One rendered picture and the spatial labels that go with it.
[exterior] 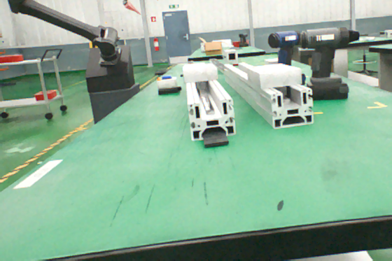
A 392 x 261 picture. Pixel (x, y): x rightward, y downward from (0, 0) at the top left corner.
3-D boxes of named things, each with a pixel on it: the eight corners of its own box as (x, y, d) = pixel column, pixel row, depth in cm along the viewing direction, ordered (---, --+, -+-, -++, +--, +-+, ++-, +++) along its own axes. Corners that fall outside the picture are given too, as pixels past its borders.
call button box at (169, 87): (159, 92, 135) (157, 78, 135) (181, 89, 137) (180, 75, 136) (158, 94, 128) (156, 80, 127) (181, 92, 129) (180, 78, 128)
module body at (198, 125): (186, 85, 145) (184, 68, 144) (207, 83, 147) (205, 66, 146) (192, 140, 67) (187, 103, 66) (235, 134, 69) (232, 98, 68)
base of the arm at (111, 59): (105, 48, 161) (99, 66, 154) (100, 37, 155) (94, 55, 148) (122, 49, 162) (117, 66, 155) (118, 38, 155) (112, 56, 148)
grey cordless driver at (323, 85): (303, 96, 101) (299, 30, 98) (365, 92, 99) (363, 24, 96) (305, 101, 94) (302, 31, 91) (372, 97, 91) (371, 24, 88)
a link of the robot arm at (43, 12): (8, -5, 130) (-2, 10, 124) (15, -27, 122) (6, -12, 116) (114, 40, 155) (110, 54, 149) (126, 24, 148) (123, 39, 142)
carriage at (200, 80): (185, 84, 113) (183, 66, 112) (213, 80, 115) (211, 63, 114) (185, 91, 98) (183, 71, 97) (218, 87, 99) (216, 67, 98)
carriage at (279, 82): (248, 89, 92) (246, 67, 91) (282, 85, 94) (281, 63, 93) (262, 99, 76) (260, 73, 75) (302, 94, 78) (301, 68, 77)
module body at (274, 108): (225, 81, 148) (223, 64, 147) (245, 79, 150) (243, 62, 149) (273, 129, 70) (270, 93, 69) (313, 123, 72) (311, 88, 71)
